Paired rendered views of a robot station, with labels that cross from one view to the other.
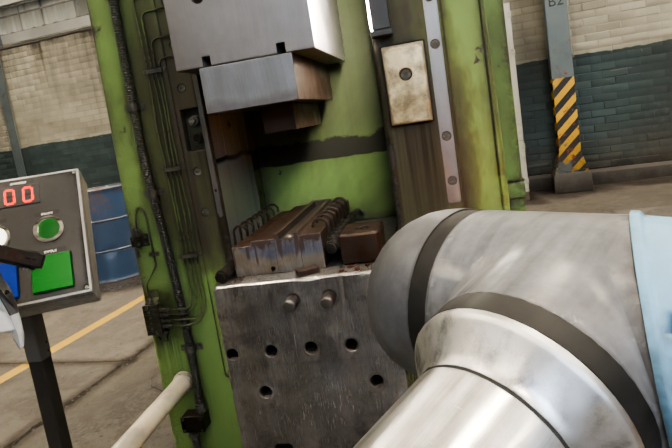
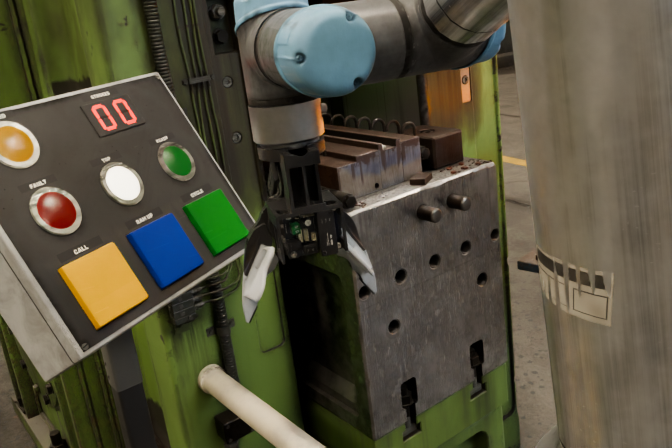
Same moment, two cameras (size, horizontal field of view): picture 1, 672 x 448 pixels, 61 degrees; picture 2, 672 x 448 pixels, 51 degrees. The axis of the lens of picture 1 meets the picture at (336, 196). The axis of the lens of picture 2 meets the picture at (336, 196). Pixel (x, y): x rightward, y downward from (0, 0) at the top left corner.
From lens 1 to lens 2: 117 cm
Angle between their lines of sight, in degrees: 45
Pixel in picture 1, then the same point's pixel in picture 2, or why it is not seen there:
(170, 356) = (191, 350)
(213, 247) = (247, 184)
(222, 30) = not seen: outside the picture
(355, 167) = not seen: hidden behind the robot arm
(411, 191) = (436, 93)
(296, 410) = (420, 336)
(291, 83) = not seen: outside the picture
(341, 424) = (455, 336)
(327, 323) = (448, 230)
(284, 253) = (387, 165)
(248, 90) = not seen: outside the picture
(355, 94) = not seen: outside the picture
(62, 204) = (171, 125)
